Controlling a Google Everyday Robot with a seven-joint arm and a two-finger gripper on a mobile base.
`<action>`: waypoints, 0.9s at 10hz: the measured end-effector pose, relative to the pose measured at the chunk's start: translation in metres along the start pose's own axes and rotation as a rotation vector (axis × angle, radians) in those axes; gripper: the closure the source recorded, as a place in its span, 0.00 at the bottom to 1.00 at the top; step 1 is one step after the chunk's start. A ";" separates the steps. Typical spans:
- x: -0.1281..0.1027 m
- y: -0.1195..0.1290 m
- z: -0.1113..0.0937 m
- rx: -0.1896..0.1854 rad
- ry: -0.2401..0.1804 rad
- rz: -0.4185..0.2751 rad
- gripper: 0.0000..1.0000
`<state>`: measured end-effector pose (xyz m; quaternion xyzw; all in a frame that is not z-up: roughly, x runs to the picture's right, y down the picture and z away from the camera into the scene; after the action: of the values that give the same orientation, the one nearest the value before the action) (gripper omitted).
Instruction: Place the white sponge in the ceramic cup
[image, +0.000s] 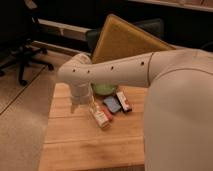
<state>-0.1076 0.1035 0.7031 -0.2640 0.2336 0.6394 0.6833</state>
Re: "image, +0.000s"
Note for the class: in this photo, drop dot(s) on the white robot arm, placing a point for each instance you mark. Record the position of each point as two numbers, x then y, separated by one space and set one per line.
178 111

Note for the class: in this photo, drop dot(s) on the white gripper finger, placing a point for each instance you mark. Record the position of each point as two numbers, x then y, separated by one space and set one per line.
91 104
72 108

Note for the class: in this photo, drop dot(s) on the white bottle with red label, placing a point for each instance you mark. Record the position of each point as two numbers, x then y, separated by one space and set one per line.
99 116

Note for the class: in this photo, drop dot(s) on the black office chair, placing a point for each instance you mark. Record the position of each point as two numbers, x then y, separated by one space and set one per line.
18 28

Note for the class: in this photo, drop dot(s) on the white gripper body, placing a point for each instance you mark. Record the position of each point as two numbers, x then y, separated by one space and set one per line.
81 94

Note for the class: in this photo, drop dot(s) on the green bowl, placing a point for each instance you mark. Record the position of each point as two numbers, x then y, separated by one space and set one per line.
104 89

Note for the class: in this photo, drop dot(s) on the red white box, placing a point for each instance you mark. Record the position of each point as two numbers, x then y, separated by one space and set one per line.
107 113

